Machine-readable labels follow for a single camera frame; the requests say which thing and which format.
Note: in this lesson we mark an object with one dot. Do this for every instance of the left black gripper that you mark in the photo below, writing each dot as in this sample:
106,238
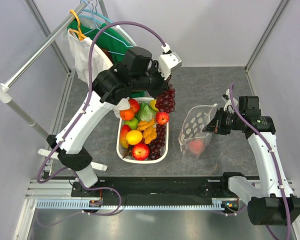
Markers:
163,86

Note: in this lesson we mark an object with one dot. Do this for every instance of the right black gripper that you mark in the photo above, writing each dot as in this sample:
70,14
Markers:
217,120

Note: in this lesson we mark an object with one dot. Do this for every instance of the dark purple grape bunch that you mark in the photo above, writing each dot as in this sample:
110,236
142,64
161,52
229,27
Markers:
165,102

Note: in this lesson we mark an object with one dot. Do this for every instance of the clear polka dot zip bag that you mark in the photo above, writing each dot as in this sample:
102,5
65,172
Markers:
192,128

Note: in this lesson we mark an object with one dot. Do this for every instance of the pink peach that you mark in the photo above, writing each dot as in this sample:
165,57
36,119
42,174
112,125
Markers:
196,146

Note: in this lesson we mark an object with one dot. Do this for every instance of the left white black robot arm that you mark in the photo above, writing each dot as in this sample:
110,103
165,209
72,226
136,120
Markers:
136,72

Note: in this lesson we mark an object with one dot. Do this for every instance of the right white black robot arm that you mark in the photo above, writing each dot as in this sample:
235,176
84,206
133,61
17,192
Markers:
274,202

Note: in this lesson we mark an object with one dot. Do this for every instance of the yellow red mango back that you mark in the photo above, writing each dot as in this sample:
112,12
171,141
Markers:
153,105

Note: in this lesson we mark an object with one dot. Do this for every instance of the green cabbage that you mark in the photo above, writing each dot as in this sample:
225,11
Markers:
145,113

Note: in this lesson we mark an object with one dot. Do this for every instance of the red tomato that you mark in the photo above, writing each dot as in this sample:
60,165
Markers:
134,104

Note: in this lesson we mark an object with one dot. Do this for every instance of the red apple back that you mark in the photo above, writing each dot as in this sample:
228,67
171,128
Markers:
162,118

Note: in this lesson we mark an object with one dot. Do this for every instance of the red apple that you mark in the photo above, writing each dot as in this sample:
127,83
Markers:
162,118
140,152

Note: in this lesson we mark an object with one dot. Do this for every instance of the orange fruit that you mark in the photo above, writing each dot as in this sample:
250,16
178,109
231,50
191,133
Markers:
127,114

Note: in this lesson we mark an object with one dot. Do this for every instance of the yellow ginger root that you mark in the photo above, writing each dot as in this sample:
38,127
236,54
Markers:
148,130

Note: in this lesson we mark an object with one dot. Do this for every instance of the green apple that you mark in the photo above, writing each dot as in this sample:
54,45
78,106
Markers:
133,123

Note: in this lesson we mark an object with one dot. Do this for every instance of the red yellow mango left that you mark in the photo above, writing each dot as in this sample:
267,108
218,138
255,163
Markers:
122,137

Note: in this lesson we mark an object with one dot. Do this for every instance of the white plastic fruit basket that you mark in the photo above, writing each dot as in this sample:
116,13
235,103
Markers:
126,154

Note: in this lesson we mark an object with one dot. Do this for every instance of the yellow lemon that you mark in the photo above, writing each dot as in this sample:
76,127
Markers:
133,137

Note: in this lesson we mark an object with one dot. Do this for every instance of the dark grape bunch right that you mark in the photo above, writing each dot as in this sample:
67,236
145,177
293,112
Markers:
156,145

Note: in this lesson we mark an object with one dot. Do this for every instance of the green shirt on hanger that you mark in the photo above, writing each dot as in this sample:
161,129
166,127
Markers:
114,40

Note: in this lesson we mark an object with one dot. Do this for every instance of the red apple front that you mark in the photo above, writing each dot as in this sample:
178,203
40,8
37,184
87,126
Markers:
140,152

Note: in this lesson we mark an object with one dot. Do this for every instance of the white shirt on hanger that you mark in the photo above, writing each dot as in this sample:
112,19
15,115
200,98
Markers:
80,51

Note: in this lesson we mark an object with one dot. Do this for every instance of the orange clothes hanger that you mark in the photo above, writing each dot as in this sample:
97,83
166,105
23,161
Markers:
77,31

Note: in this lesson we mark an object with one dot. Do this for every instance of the blue clothes hanger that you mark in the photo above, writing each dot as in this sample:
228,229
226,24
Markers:
90,17

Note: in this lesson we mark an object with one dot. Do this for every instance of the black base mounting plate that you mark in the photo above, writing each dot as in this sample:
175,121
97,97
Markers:
168,189

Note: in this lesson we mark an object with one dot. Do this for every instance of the metal clothes rack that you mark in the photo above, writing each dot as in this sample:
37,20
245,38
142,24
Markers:
38,91

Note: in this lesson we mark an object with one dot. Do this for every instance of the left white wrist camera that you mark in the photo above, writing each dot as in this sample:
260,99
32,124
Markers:
168,61

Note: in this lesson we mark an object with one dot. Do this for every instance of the light blue cable duct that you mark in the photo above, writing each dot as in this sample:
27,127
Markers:
77,204

